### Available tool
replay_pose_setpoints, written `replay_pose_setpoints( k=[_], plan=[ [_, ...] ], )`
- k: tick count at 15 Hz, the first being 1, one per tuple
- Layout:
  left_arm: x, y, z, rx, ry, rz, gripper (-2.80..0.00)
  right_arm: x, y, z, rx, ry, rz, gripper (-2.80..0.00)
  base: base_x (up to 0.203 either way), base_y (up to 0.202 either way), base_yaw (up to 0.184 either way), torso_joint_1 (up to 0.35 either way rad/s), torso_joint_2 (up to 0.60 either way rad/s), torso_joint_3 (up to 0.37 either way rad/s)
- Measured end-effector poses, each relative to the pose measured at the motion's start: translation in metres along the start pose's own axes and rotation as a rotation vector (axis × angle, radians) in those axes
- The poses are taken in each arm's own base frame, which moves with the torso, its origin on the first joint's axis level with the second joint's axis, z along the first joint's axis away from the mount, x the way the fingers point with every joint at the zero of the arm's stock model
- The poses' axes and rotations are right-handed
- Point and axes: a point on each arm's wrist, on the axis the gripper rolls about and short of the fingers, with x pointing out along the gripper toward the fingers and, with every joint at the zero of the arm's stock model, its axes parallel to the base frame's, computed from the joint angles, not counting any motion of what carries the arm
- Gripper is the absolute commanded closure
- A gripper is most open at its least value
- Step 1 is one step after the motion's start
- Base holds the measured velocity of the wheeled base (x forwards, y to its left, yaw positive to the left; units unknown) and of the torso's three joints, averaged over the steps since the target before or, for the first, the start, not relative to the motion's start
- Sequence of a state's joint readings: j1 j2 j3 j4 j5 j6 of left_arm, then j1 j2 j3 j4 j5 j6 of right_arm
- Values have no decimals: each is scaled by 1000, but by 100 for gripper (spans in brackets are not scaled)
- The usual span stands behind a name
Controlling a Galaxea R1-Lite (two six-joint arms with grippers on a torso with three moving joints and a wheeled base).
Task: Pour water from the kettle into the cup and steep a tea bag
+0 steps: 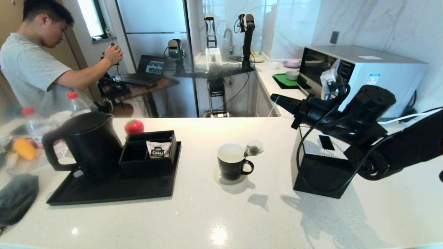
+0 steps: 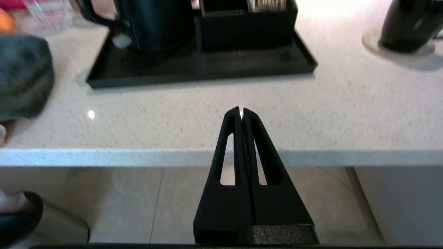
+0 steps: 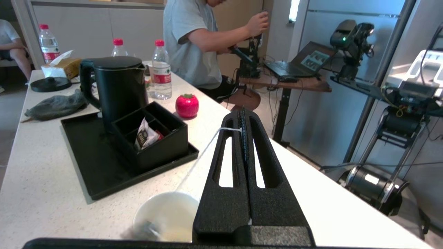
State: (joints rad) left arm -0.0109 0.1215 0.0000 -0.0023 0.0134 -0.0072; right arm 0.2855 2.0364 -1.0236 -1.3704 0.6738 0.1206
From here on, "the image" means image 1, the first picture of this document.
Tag black electric kettle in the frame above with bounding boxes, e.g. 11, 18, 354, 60
43, 111, 124, 181

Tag black jointed arm behind glass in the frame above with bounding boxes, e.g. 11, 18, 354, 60
235, 14, 255, 70

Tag white tea bag sachet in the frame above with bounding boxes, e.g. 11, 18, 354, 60
146, 140, 172, 159

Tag green mat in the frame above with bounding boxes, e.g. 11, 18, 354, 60
272, 73, 311, 90

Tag black tissue box white lid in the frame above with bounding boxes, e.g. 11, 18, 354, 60
290, 126, 362, 199

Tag black stand with crossbar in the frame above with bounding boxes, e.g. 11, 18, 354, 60
173, 66, 256, 118

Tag chrome faucet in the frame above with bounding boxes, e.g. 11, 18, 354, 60
223, 28, 234, 56

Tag black mug white inside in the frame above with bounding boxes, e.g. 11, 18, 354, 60
217, 143, 254, 181

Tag silver microwave oven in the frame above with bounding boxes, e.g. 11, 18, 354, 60
298, 45, 428, 119

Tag tall black rack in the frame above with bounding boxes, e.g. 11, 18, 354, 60
204, 15, 218, 49

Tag round clear coaster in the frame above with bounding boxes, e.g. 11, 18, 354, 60
213, 167, 248, 185

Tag brown wooden desk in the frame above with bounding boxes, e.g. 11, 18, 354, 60
114, 77, 180, 118

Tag black laptop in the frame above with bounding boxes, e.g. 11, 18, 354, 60
125, 55, 167, 86

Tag red strawberry toy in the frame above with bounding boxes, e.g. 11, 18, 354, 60
124, 120, 145, 135

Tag grey refrigerator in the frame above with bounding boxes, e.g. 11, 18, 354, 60
116, 0, 198, 118

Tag black compartment organizer box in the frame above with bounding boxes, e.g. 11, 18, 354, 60
118, 130, 178, 177

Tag brown round stool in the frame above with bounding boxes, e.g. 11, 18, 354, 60
111, 103, 134, 118

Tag black rectangular serving tray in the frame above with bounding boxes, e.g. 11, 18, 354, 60
46, 141, 182, 206

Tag clear water bottle red cap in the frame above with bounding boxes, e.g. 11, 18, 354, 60
67, 92, 92, 117

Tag window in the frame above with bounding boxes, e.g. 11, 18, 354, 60
77, 0, 108, 41

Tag person in grey shirt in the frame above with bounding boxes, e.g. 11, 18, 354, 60
0, 0, 124, 116

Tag orange fruit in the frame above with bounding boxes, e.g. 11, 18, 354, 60
13, 138, 37, 160

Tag dark fabric bag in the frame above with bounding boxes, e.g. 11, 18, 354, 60
0, 174, 40, 227

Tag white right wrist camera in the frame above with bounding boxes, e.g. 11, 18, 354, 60
320, 59, 350, 101

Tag black power cable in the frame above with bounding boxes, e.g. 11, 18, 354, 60
398, 104, 443, 120

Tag white power cable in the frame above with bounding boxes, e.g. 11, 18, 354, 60
378, 108, 443, 125

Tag black camera unit green light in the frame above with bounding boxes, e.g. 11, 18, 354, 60
164, 39, 187, 76

